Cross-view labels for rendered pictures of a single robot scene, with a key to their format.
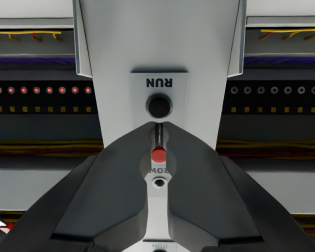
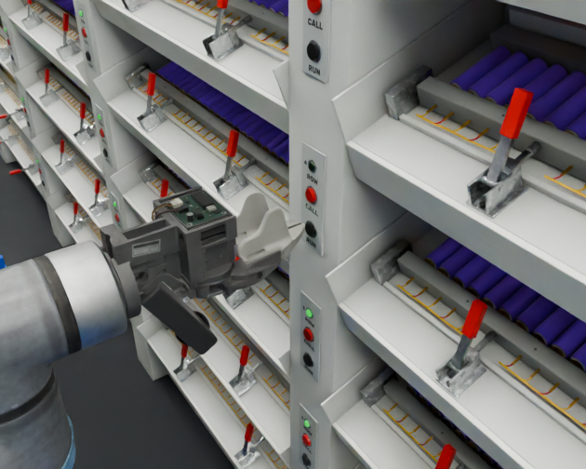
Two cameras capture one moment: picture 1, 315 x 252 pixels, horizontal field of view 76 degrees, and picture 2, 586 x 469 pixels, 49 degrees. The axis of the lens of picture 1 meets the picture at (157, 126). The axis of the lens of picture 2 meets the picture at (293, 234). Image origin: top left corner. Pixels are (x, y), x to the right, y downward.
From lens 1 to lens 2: 0.69 m
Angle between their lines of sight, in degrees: 83
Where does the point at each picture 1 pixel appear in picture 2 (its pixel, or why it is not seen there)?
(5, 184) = (434, 216)
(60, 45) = (414, 275)
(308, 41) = not seen: hidden behind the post
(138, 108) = (319, 234)
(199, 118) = (297, 207)
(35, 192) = (407, 194)
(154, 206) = (317, 136)
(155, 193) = (314, 155)
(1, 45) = (452, 303)
